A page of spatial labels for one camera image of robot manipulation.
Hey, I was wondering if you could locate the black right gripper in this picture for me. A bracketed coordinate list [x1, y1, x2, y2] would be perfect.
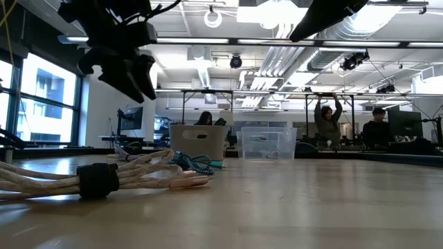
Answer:
[289, 0, 370, 43]

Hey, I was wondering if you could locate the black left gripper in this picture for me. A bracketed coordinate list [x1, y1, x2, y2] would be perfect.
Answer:
[57, 0, 157, 104]

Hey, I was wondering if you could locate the teal black braided USB cable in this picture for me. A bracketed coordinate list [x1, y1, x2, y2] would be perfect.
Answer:
[169, 151, 226, 176]

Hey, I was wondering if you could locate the beige braided cable black strap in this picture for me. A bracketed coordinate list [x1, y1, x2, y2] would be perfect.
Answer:
[0, 149, 213, 201]

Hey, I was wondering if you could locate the grey white braided USB cable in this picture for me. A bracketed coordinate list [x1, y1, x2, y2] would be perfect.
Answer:
[261, 149, 282, 160]

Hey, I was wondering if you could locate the black computer monitor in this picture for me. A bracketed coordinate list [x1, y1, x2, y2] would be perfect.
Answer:
[116, 106, 145, 136]
[387, 109, 424, 138]

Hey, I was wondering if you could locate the person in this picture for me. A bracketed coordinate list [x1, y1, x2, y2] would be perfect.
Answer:
[362, 107, 395, 145]
[195, 110, 214, 126]
[313, 92, 344, 149]

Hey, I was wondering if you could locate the white opaque plastic bin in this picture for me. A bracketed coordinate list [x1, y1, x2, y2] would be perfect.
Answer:
[169, 124, 228, 162]

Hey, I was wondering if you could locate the white lampshade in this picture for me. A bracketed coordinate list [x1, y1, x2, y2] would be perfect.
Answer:
[218, 110, 235, 127]

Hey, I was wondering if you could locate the clear plastic bin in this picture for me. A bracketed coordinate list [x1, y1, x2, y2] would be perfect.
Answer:
[241, 127, 298, 162]

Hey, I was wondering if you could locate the dark chair back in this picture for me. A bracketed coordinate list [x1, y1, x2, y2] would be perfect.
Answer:
[294, 142, 319, 156]

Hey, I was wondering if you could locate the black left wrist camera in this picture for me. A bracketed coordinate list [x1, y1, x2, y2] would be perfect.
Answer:
[114, 21, 159, 50]

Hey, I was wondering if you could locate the silver ventilation duct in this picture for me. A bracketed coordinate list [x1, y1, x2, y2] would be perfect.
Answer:
[306, 6, 404, 72]

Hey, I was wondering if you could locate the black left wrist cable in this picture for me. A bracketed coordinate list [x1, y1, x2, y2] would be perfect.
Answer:
[143, 0, 183, 20]

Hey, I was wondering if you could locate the black metal workstation frame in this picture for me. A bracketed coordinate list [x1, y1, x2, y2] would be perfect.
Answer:
[304, 92, 356, 146]
[181, 89, 235, 125]

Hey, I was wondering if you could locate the white ring light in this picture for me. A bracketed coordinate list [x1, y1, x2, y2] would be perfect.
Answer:
[203, 8, 224, 28]

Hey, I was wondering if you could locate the window with dark frame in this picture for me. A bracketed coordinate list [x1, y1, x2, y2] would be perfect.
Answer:
[0, 51, 87, 148]

